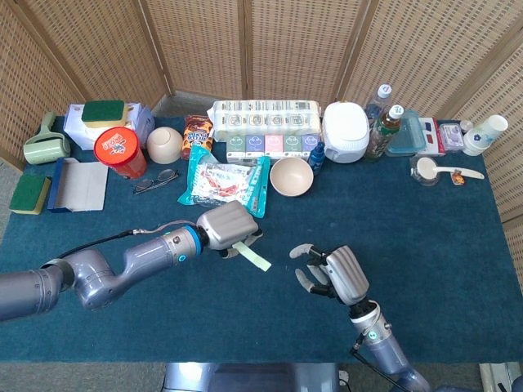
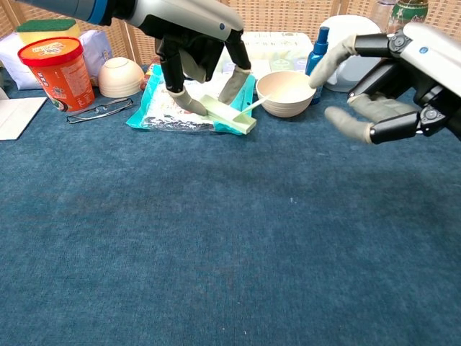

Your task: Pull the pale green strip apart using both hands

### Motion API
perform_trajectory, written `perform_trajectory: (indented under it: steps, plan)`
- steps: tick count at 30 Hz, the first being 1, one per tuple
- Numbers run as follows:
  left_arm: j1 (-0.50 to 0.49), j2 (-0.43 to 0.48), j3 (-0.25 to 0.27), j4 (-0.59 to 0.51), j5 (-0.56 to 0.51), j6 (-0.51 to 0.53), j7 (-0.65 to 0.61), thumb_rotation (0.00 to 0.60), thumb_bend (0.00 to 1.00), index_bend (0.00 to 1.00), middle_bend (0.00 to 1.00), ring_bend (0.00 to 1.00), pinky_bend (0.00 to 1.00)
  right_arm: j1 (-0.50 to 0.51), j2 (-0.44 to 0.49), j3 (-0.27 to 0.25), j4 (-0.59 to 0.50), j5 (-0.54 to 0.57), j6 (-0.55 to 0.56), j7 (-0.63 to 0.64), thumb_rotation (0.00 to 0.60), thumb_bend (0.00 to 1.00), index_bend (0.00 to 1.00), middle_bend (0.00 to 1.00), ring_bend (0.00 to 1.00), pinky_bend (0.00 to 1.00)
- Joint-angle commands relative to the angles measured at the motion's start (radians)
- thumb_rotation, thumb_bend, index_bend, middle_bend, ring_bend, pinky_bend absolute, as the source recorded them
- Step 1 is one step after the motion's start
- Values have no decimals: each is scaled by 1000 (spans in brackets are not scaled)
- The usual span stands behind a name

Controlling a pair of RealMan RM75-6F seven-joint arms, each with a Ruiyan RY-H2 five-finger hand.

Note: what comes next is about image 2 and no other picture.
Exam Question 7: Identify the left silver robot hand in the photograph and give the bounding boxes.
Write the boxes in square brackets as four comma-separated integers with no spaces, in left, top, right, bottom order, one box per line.
[124,0,253,116]

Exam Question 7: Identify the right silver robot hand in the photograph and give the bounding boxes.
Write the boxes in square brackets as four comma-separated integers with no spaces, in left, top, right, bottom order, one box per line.
[308,22,461,145]

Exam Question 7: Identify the green-capped seasoning bottle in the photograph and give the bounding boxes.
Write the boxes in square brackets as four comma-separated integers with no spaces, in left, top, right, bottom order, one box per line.
[390,0,429,27]

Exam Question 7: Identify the clear water bottle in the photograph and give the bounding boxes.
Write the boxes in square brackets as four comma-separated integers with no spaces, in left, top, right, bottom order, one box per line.
[370,0,397,34]

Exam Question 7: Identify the brown cookie snack bag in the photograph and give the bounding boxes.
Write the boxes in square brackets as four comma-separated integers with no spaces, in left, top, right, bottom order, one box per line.
[139,61,163,91]

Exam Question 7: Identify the upturned beige bowl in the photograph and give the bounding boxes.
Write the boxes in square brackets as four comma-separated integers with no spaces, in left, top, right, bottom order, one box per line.
[97,57,146,99]

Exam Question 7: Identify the white plastic tissue pack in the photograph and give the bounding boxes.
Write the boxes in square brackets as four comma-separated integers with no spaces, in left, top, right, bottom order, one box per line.
[0,30,115,90]

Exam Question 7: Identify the teal clear food package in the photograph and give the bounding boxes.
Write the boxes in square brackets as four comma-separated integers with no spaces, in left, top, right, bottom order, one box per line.
[125,63,256,136]

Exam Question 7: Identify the wicker folding screen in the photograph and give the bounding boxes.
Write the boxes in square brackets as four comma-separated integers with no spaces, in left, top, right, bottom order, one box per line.
[0,0,461,66]

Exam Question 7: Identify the small green tissue pack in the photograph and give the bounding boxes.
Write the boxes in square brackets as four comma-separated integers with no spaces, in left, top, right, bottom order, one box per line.
[269,58,298,73]

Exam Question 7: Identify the blue spray bottle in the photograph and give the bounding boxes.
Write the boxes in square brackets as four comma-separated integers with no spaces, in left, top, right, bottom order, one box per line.
[305,26,331,105]

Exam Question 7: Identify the beige open bowl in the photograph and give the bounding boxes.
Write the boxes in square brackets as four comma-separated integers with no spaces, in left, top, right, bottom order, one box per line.
[256,70,318,118]

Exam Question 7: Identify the black-rimmed eyeglasses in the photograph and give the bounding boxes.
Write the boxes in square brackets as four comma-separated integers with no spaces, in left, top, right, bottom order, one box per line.
[66,97,135,125]

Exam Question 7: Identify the red instant noodle cup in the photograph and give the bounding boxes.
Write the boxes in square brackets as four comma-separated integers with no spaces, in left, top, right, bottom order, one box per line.
[17,36,96,112]

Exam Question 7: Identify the green and yellow sponge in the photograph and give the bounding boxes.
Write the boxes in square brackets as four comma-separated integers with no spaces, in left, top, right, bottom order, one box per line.
[16,18,81,46]

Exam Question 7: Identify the white paper sheet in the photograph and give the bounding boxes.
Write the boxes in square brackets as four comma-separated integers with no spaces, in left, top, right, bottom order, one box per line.
[0,96,48,141]

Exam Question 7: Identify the blue carpet table cover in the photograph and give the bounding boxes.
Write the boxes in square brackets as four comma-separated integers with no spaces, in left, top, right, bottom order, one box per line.
[0,63,461,346]

